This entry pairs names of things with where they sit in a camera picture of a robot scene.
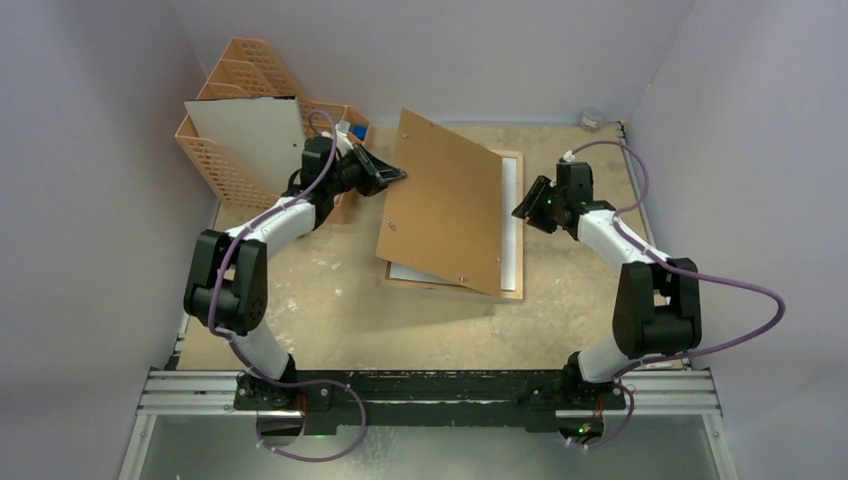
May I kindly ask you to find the blue item in organizer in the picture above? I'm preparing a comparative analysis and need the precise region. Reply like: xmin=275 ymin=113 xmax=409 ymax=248
xmin=350 ymin=125 xmax=368 ymax=142

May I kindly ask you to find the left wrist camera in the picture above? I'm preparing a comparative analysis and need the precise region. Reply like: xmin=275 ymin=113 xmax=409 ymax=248
xmin=335 ymin=120 xmax=355 ymax=156

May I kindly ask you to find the printed photo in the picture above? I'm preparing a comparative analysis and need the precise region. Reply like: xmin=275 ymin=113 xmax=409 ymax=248
xmin=388 ymin=156 xmax=519 ymax=293

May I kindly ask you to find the white board in organizer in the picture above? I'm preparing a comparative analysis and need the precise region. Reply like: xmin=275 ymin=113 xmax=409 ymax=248
xmin=184 ymin=96 xmax=306 ymax=198

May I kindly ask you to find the small clear jar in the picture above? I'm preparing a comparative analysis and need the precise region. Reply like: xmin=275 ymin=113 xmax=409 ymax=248
xmin=580 ymin=106 xmax=604 ymax=132

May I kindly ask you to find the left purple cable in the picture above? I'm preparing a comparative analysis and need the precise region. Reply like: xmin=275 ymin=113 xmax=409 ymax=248
xmin=206 ymin=109 xmax=339 ymax=382

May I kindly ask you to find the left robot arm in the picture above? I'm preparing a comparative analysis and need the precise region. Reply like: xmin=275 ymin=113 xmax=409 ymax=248
xmin=183 ymin=136 xmax=407 ymax=409

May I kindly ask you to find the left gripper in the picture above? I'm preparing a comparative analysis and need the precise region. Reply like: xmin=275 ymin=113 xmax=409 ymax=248
xmin=326 ymin=143 xmax=405 ymax=198

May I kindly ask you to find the orange plastic desk organizer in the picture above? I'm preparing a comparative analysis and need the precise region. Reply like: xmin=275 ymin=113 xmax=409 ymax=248
xmin=175 ymin=37 xmax=371 ymax=211

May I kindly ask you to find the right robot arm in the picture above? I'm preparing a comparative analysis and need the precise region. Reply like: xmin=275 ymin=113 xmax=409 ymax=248
xmin=512 ymin=160 xmax=702 ymax=407

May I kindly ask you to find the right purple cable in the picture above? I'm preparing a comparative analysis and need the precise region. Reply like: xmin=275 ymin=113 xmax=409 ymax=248
xmin=569 ymin=140 xmax=787 ymax=379

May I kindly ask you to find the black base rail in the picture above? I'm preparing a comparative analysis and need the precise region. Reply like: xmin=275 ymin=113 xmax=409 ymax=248
xmin=137 ymin=370 xmax=721 ymax=435

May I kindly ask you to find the white wooden picture frame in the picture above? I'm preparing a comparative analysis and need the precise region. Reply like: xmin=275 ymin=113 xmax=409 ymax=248
xmin=380 ymin=149 xmax=525 ymax=302

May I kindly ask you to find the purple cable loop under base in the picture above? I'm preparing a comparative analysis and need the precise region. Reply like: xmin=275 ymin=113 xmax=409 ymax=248
xmin=256 ymin=380 xmax=370 ymax=464

